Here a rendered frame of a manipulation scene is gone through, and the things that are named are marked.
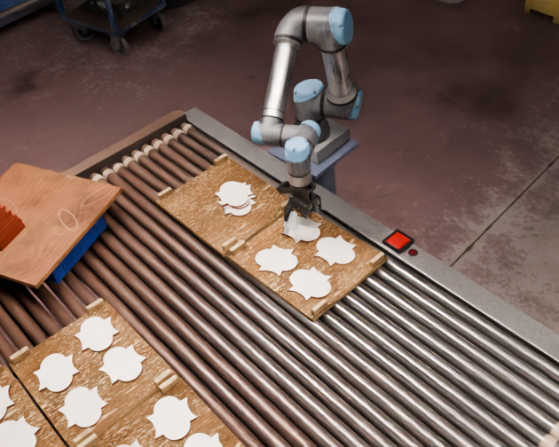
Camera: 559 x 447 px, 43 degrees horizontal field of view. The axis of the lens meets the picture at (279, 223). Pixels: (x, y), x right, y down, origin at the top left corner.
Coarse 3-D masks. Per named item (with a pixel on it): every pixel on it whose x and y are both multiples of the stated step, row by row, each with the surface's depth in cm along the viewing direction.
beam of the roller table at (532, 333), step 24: (192, 120) 305; (240, 144) 289; (264, 168) 276; (336, 216) 252; (360, 216) 250; (408, 264) 232; (432, 264) 231; (456, 288) 222; (480, 288) 221; (480, 312) 215; (504, 312) 214; (528, 336) 206; (552, 336) 206; (552, 360) 201
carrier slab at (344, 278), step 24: (312, 216) 250; (264, 240) 244; (288, 240) 243; (360, 240) 239; (240, 264) 237; (312, 264) 233; (336, 264) 232; (360, 264) 231; (288, 288) 227; (336, 288) 225
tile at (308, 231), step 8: (304, 224) 246; (312, 224) 246; (320, 224) 246; (288, 232) 244; (296, 232) 244; (304, 232) 243; (312, 232) 243; (296, 240) 241; (304, 240) 241; (312, 240) 241
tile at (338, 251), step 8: (320, 240) 240; (328, 240) 239; (336, 240) 239; (344, 240) 239; (320, 248) 237; (328, 248) 237; (336, 248) 236; (344, 248) 236; (352, 248) 236; (320, 256) 234; (328, 256) 234; (336, 256) 234; (344, 256) 233; (352, 256) 233; (344, 264) 231
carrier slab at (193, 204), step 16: (208, 176) 272; (224, 176) 271; (240, 176) 270; (256, 176) 269; (176, 192) 267; (192, 192) 266; (208, 192) 265; (256, 192) 263; (272, 192) 262; (176, 208) 261; (192, 208) 260; (208, 208) 259; (256, 208) 256; (272, 208) 255; (192, 224) 254; (208, 224) 253; (224, 224) 252; (240, 224) 251; (256, 224) 250; (208, 240) 247; (224, 240) 246
